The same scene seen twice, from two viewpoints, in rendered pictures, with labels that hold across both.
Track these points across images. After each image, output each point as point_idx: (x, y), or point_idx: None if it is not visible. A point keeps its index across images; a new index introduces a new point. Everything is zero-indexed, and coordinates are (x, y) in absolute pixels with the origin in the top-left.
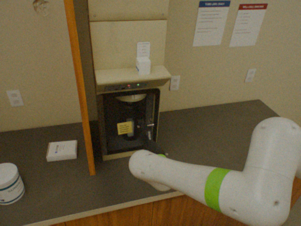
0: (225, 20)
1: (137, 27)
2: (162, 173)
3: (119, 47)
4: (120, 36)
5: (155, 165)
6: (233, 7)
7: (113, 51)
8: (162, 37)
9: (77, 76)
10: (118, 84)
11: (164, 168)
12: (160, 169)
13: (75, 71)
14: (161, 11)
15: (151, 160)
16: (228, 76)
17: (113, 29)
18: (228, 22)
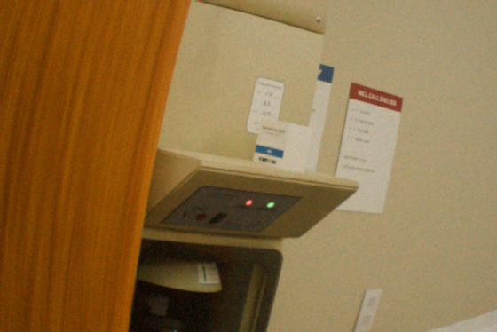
0: (323, 121)
1: (264, 35)
2: (493, 329)
3: (216, 82)
4: (225, 48)
5: (466, 330)
6: (339, 89)
7: (199, 90)
8: (310, 80)
9: (148, 130)
10: (236, 186)
11: (494, 320)
12: (485, 327)
13: (149, 113)
14: (317, 11)
15: (445, 330)
16: (319, 312)
17: (215, 26)
18: (329, 129)
